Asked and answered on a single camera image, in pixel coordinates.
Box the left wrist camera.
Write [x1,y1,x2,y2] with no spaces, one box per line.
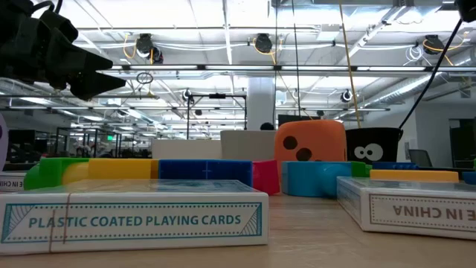
[39,9,80,42]

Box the grey plastic bin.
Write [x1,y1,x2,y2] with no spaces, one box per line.
[220,130,277,162]

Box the purple foam die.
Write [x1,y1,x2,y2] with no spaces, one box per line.
[0,113,10,172]

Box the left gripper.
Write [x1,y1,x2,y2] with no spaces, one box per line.
[0,0,127,101]

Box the light blue toy block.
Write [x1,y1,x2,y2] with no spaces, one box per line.
[281,161,353,199]

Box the white playing card box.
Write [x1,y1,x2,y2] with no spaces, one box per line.
[336,176,476,241]

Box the rubber-banded playing card box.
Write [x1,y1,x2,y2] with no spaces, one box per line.
[0,179,270,256]

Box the black background rig frame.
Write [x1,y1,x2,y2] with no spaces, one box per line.
[186,93,248,141]

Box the black cabinet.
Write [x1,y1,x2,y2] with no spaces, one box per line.
[448,118,476,168]

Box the yellow toy block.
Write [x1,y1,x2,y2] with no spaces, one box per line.
[62,159,160,185]
[369,169,460,184]

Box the black monitor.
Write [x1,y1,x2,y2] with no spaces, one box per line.
[8,129,36,146]
[277,114,321,130]

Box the green toy block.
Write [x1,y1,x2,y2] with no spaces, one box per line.
[350,161,373,178]
[24,157,90,191]

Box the yellow hanging cable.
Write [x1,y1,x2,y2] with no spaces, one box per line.
[337,0,362,129]

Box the red toy block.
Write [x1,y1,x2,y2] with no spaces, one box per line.
[252,159,281,197]

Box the orange foam die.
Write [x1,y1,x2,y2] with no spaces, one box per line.
[274,119,347,165]

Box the black bucket with googly eyes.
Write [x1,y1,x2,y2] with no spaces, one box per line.
[345,127,404,165]

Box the white building column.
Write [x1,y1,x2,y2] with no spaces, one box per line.
[246,76,277,131]

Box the black hanging cable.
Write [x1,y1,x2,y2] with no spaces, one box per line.
[274,0,279,120]
[291,0,302,118]

